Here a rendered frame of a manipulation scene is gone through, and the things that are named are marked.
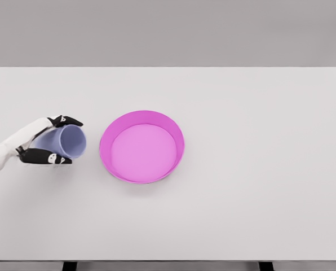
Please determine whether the pink round plate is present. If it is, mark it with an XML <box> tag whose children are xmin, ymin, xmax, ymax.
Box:
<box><xmin>99</xmin><ymin>110</ymin><xmax>185</xmax><ymax>185</ymax></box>

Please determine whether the lavender plastic cup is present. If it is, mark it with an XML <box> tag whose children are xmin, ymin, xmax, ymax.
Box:
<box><xmin>32</xmin><ymin>124</ymin><xmax>87</xmax><ymax>159</ymax></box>

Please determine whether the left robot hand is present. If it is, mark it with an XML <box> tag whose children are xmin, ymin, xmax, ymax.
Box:
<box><xmin>3</xmin><ymin>115</ymin><xmax>84</xmax><ymax>165</ymax></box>

